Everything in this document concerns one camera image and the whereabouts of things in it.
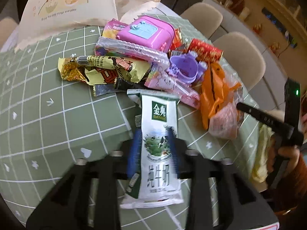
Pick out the orange plastic wrapper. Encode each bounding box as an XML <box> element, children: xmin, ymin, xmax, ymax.
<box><xmin>200</xmin><ymin>62</ymin><xmax>243</xmax><ymax>140</ymax></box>

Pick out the white green milk pouch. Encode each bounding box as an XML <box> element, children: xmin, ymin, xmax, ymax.
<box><xmin>120</xmin><ymin>89</ymin><xmax>184</xmax><ymax>209</ymax></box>

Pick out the pink chip bag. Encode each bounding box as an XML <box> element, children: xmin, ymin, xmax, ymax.
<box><xmin>102</xmin><ymin>19</ymin><xmax>127</xmax><ymax>39</ymax></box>

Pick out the red sleeve forearm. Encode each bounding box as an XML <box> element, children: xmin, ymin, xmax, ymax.
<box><xmin>262</xmin><ymin>156</ymin><xmax>306</xmax><ymax>229</ymax></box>

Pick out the yellow green trash bag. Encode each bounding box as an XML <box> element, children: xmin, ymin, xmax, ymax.
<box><xmin>251</xmin><ymin>123</ymin><xmax>274</xmax><ymax>183</ymax></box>

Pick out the right hand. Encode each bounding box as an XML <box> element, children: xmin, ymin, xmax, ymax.
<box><xmin>266</xmin><ymin>146</ymin><xmax>300</xmax><ymax>176</ymax></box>

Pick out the beige chair near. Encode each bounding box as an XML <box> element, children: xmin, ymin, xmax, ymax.
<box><xmin>213</xmin><ymin>32</ymin><xmax>266</xmax><ymax>91</ymax></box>

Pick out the beige chair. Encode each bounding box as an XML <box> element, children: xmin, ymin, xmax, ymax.
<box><xmin>213</xmin><ymin>32</ymin><xmax>266</xmax><ymax>91</ymax></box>
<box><xmin>181</xmin><ymin>2</ymin><xmax>223</xmax><ymax>39</ymax></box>
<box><xmin>1</xmin><ymin>17</ymin><xmax>19</xmax><ymax>53</ymax></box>

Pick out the green checked tablecloth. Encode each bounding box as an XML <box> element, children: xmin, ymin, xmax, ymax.
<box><xmin>0</xmin><ymin>13</ymin><xmax>261</xmax><ymax>230</ymax></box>

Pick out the red gold cylindrical can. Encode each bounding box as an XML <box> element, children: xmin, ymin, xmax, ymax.
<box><xmin>187</xmin><ymin>39</ymin><xmax>223</xmax><ymax>63</ymax></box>

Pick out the purple toy cup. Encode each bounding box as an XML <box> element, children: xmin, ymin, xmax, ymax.
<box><xmin>166</xmin><ymin>51</ymin><xmax>208</xmax><ymax>85</ymax></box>

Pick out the beige chair far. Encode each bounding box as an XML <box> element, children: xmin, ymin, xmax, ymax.
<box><xmin>181</xmin><ymin>2</ymin><xmax>223</xmax><ymax>39</ymax></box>

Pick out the gold yellow snack wrapper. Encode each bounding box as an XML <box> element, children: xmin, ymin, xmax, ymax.
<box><xmin>58</xmin><ymin>55</ymin><xmax>151</xmax><ymax>87</ymax></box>

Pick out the pink striped candy wrapper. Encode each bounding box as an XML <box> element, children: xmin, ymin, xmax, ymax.
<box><xmin>95</xmin><ymin>37</ymin><xmax>200</xmax><ymax>110</ymax></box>

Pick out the pink toy box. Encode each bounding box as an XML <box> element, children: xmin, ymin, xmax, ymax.
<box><xmin>116</xmin><ymin>16</ymin><xmax>175</xmax><ymax>53</ymax></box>

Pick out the beige chair left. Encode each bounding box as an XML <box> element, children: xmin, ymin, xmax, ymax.
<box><xmin>1</xmin><ymin>17</ymin><xmax>19</xmax><ymax>53</ymax></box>

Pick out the cream mesh food cover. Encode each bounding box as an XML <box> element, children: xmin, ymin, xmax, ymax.
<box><xmin>15</xmin><ymin>0</ymin><xmax>160</xmax><ymax>51</ymax></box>

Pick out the wooden wall shelf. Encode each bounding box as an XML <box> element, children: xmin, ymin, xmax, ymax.
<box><xmin>213</xmin><ymin>0</ymin><xmax>306</xmax><ymax>83</ymax></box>

